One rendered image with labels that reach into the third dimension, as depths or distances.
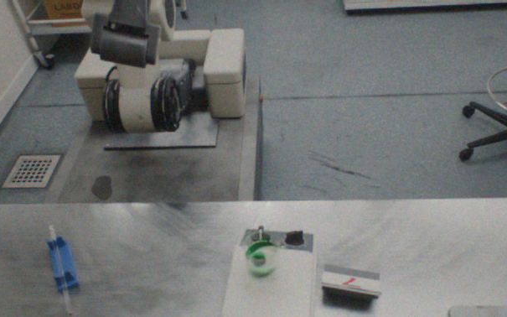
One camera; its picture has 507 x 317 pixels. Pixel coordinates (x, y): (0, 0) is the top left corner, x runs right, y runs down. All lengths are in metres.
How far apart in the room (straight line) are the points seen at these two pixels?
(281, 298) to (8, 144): 2.03
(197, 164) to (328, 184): 0.64
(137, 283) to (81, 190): 0.79
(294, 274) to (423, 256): 0.25
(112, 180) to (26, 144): 0.99
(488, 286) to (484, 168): 1.33
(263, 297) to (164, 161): 0.97
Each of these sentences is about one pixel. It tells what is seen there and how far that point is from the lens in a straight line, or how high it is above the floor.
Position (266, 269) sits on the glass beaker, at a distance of 0.63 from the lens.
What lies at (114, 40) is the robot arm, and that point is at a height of 1.05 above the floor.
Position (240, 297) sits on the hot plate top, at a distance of 0.66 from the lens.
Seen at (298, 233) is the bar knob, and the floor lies 0.81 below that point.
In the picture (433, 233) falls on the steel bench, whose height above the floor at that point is 0.75.
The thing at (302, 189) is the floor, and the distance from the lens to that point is 1.89.
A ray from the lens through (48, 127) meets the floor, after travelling 2.52.
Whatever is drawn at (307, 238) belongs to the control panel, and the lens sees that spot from 0.77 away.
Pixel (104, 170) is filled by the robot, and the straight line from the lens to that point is 1.59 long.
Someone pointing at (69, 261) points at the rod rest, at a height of 0.76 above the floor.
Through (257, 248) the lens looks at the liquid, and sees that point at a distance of 0.65.
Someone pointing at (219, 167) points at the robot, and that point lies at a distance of 1.49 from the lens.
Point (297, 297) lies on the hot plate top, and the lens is 0.65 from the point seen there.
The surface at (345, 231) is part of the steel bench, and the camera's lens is 0.83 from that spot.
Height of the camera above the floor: 1.41
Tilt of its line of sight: 44 degrees down
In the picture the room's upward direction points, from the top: 5 degrees counter-clockwise
